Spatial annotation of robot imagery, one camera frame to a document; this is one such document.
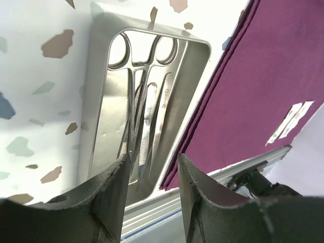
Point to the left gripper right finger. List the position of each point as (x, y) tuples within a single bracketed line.
[(213, 213)]

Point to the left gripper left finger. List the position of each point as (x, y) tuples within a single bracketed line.
[(91, 212)]

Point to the thin steel tweezers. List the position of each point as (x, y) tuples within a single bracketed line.
[(147, 122)]

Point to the pointed steel tweezers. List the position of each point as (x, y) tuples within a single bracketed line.
[(137, 100)]

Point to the broad steel forceps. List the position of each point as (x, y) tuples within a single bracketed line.
[(160, 113)]

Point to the steel hemostat scissors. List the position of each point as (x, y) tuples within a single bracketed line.
[(138, 73)]

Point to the purple surgical cloth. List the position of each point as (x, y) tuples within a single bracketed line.
[(273, 61)]

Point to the metal instrument tray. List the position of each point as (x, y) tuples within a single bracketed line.
[(104, 133)]

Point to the left suture packet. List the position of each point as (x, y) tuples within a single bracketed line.
[(294, 109)]

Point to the suture packet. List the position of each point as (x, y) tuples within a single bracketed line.
[(294, 121), (294, 109)]

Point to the right suture packet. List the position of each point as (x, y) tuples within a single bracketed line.
[(294, 121)]

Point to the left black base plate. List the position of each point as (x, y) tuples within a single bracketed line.
[(258, 185)]

